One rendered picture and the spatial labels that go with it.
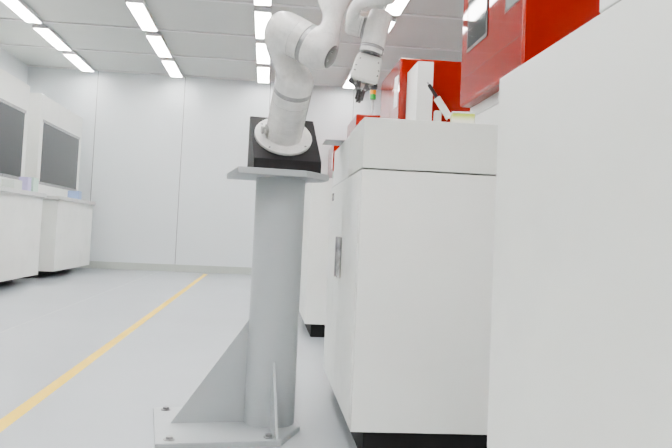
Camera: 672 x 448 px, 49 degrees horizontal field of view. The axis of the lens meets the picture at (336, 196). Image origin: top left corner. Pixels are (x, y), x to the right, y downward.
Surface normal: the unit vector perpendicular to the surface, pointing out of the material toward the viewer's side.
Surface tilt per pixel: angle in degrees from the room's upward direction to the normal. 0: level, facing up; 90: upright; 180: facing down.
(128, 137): 90
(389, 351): 90
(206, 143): 90
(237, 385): 90
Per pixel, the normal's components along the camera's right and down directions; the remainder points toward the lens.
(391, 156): 0.10, -0.04
